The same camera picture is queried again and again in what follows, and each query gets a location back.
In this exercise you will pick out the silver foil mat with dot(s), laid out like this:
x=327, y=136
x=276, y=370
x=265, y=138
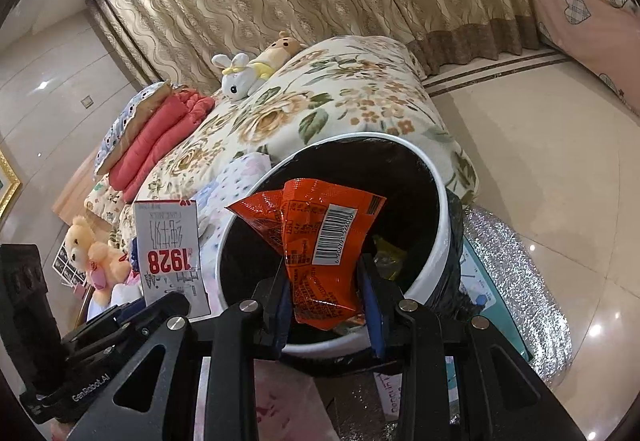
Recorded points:
x=525, y=281

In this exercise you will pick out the blue dotted pillow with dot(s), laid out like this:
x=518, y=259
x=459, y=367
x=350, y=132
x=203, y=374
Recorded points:
x=120, y=126

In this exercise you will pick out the cream teddy bear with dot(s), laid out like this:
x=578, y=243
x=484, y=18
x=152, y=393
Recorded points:
x=95, y=251

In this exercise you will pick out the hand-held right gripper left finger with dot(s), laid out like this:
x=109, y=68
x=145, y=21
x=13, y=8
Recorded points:
x=282, y=311

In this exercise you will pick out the teal flat box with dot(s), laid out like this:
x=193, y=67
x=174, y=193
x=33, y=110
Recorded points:
x=492, y=306

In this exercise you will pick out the wall switch plate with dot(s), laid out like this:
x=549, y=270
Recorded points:
x=89, y=101

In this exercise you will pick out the white rabbit plush toy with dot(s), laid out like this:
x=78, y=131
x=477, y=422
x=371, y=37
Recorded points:
x=237, y=81

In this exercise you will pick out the pink heart print sheet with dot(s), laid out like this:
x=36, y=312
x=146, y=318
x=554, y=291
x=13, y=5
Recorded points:
x=575, y=21

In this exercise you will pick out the black white photo sheet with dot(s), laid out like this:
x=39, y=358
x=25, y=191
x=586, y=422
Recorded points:
x=65, y=266

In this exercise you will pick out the white handwritten paper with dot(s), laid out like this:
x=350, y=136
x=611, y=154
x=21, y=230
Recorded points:
x=390, y=391

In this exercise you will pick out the orange snack wrapper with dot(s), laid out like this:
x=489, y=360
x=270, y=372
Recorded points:
x=310, y=261

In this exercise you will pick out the white round trash bin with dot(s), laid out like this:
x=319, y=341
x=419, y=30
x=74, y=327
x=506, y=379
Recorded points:
x=430, y=231

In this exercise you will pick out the yellow snack packet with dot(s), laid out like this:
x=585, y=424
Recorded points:
x=387, y=253

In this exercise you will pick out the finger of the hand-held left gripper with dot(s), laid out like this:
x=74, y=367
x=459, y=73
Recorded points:
x=160, y=306

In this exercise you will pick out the white red milk carton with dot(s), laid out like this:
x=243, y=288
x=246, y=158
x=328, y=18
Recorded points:
x=170, y=241

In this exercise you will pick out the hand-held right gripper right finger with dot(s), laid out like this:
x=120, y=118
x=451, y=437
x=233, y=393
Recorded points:
x=370, y=311

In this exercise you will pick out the pink blue floral blanket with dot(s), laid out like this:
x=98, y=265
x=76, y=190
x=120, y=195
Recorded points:
x=225, y=201

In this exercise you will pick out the black bin liner bag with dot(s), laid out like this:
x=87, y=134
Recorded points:
x=250, y=261

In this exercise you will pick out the floral cream quilt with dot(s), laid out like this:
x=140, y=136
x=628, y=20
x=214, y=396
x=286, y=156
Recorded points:
x=350, y=86

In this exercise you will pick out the red folded quilt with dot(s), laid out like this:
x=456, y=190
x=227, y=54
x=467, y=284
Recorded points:
x=160, y=136

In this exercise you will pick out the tan bear plush toy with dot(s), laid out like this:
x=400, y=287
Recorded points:
x=280, y=53

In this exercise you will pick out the gold picture frame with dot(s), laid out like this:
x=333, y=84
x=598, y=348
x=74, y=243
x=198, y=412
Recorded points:
x=10, y=191

